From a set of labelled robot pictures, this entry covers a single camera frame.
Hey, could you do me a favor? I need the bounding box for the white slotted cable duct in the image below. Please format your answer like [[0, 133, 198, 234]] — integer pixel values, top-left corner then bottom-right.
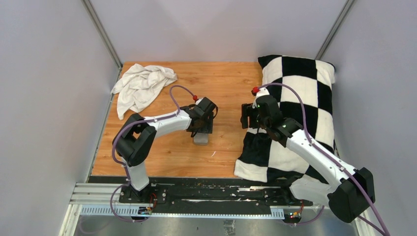
[[77, 205, 285, 219]]

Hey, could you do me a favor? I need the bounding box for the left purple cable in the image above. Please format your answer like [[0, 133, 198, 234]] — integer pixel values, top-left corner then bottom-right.
[[109, 85, 198, 223]]

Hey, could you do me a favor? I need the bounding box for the grey glasses case green lining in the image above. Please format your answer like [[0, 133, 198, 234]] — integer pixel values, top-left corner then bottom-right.
[[193, 133, 209, 146]]

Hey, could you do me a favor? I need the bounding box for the black white checkered blanket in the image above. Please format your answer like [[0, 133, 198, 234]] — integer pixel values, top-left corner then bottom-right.
[[234, 55, 335, 183]]

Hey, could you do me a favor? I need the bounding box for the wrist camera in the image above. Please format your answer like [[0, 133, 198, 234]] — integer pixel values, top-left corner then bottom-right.
[[192, 95, 204, 105], [251, 87, 269, 108]]

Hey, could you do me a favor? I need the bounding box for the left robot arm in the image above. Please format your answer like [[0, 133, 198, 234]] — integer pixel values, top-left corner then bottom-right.
[[112, 97, 219, 203]]

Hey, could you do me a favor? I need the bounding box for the white crumpled cloth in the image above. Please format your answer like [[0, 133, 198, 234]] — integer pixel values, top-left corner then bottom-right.
[[111, 63, 178, 120]]

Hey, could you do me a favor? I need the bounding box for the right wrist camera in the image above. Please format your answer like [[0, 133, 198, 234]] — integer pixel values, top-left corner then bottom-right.
[[251, 87, 269, 108]]

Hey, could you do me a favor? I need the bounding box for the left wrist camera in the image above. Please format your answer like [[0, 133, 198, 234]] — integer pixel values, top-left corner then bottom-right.
[[192, 95, 204, 105]]

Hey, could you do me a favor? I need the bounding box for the left aluminium frame post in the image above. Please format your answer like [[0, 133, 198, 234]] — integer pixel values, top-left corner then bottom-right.
[[81, 0, 123, 70]]

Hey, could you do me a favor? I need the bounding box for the right aluminium frame post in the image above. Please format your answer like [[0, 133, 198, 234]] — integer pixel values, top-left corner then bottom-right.
[[315, 0, 356, 60]]

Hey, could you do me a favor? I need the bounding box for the aluminium frame post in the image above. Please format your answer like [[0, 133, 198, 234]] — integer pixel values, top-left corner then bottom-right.
[[315, 0, 356, 60], [81, 0, 123, 70]]

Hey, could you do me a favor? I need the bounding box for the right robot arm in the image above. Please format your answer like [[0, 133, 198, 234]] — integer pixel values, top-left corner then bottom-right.
[[240, 95, 375, 223]]

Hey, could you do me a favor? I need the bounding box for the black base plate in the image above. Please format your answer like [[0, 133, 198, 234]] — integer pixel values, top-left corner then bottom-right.
[[118, 177, 313, 215]]

